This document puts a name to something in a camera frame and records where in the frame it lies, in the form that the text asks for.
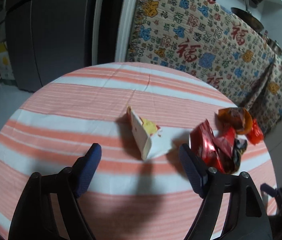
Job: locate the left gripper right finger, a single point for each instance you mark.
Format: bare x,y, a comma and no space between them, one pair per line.
246,216

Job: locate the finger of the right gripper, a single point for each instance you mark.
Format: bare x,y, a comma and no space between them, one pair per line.
268,190

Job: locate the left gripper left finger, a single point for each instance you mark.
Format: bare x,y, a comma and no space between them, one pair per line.
33,217

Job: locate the gold black snack wrapper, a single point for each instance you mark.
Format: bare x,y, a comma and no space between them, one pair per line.
232,163

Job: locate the red plastic bag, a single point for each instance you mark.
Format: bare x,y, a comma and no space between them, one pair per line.
255,135

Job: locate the red crushed cola can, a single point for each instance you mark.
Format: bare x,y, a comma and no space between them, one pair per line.
202,144

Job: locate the white paper carton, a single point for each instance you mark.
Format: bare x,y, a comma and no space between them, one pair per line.
152,140

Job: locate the orange crushed soda can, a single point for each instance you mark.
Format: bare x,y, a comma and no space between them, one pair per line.
236,117

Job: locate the pink striped tablecloth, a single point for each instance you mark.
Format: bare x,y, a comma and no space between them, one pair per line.
128,198

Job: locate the steel pot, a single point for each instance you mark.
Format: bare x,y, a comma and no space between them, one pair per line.
274,45

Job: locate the yellow cardboard box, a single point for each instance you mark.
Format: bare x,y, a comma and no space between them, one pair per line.
6,71

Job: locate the black wok pan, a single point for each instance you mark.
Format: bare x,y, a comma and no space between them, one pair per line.
247,17

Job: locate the patterned fu character blanket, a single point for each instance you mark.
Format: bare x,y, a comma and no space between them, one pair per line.
205,40

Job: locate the dark refrigerator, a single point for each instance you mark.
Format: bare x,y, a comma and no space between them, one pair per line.
48,38

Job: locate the white door frame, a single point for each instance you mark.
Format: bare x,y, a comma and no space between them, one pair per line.
124,30

